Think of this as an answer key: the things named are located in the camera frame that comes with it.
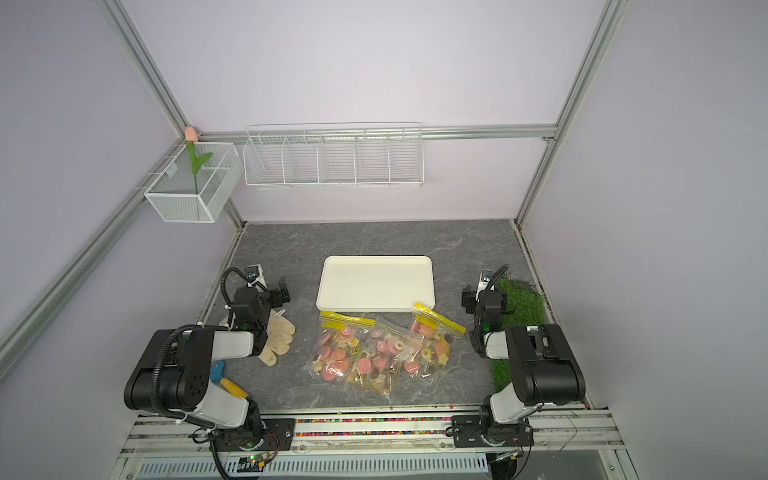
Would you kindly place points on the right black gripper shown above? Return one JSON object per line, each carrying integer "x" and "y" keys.
{"x": 470, "y": 299}

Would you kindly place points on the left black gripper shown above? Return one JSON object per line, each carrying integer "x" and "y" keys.
{"x": 279, "y": 293}

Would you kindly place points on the cookie ziploc bag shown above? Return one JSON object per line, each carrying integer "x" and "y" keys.
{"x": 340, "y": 352}
{"x": 437, "y": 334}
{"x": 383, "y": 351}

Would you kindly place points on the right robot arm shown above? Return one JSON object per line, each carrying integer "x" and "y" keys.
{"x": 542, "y": 366}

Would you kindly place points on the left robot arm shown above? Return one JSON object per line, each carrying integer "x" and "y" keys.
{"x": 180, "y": 375}

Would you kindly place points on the beige work glove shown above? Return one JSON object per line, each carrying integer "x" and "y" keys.
{"x": 241, "y": 344}

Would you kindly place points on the green artificial grass mat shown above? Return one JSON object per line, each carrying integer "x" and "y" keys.
{"x": 526, "y": 307}

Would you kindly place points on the blue yellow garden rake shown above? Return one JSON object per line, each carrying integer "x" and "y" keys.
{"x": 217, "y": 377}

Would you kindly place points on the white rectangular tray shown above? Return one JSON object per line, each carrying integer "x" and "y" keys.
{"x": 375, "y": 284}

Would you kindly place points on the pink artificial tulip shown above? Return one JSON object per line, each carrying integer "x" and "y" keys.
{"x": 197, "y": 160}

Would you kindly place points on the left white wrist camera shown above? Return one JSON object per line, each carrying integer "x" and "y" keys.
{"x": 254, "y": 274}

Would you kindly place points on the white mesh wall box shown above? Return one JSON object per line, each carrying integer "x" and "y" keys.
{"x": 172, "y": 193}

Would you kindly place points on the white wire wall basket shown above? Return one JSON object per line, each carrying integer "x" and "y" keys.
{"x": 334, "y": 154}

